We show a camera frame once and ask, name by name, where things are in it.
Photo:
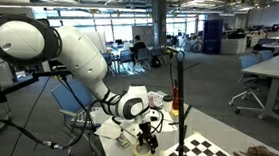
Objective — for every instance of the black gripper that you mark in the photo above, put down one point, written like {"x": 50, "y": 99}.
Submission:
{"x": 148, "y": 130}

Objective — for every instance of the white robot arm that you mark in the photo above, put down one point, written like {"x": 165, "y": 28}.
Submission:
{"x": 78, "y": 53}

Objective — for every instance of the black pole wooden base holder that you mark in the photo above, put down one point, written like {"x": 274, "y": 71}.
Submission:
{"x": 180, "y": 124}

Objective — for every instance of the small colourful card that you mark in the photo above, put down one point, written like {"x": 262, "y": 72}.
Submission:
{"x": 122, "y": 141}

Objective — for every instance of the white paper sheets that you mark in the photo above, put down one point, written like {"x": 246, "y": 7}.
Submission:
{"x": 108, "y": 130}

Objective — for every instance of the yellow sticky notes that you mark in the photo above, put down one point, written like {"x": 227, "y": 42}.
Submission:
{"x": 175, "y": 113}

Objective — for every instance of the white cup black lid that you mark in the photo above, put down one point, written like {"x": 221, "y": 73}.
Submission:
{"x": 167, "y": 105}

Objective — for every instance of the black white marker tag sheet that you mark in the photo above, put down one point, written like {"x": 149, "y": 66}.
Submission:
{"x": 156, "y": 99}

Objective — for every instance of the red bottle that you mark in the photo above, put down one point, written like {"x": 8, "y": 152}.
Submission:
{"x": 175, "y": 97}

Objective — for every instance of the black white checkerboard sheet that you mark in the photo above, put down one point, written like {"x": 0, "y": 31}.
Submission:
{"x": 207, "y": 150}

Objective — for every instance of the white keyboard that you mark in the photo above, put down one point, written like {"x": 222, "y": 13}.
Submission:
{"x": 83, "y": 117}

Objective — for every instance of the black bag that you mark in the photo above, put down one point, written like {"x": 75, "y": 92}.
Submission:
{"x": 156, "y": 62}

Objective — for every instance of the blue padded chair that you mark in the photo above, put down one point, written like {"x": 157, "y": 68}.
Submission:
{"x": 68, "y": 95}

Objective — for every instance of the seated person dark clothes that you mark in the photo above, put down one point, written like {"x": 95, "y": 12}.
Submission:
{"x": 137, "y": 46}

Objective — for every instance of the parked bicycle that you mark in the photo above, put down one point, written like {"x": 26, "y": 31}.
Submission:
{"x": 196, "y": 46}

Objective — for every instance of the white whiteboard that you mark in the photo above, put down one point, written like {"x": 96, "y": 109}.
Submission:
{"x": 99, "y": 38}

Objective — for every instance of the blue cabinet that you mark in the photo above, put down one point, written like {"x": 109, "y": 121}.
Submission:
{"x": 212, "y": 33}

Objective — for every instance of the white low cabinet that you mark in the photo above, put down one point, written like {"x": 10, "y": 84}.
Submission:
{"x": 232, "y": 46}

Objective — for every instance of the blue office chair white base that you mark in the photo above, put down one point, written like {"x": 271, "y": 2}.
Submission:
{"x": 249, "y": 61}

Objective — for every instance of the grey office table white legs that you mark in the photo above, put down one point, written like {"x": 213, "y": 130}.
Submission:
{"x": 277, "y": 67}

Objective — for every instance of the black camera on thin stand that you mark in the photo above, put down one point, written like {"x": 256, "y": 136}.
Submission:
{"x": 172, "y": 50}

